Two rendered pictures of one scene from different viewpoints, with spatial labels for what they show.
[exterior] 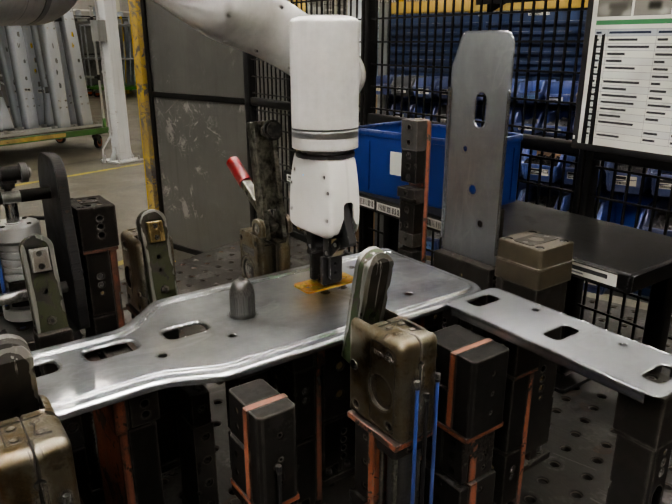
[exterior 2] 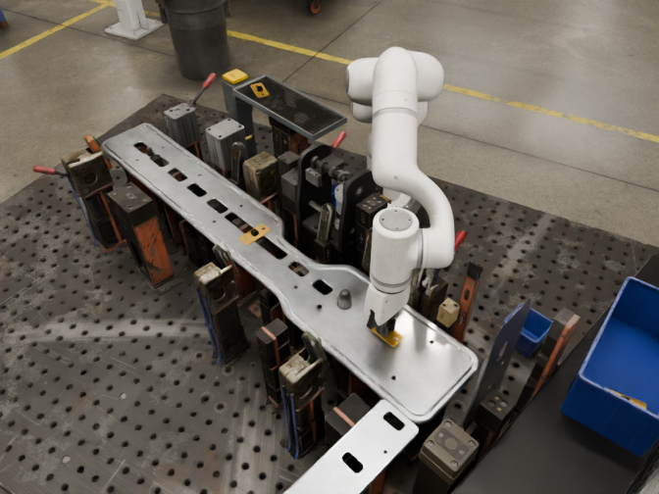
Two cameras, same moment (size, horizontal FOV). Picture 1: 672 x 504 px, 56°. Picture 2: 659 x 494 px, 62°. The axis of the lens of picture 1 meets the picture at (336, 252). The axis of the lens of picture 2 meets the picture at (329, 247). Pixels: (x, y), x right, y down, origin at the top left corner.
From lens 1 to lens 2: 1.15 m
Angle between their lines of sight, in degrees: 71
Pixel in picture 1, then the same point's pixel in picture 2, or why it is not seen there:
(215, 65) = not seen: outside the picture
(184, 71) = not seen: outside the picture
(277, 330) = (328, 321)
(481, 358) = (330, 421)
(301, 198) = not seen: hidden behind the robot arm
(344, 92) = (378, 264)
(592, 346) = (335, 476)
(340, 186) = (369, 300)
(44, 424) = (212, 273)
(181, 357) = (294, 294)
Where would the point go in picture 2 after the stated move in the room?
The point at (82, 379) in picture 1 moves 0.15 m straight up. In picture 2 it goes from (273, 270) to (267, 226)
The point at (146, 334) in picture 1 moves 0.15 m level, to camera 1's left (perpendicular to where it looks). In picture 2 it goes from (315, 274) to (307, 233)
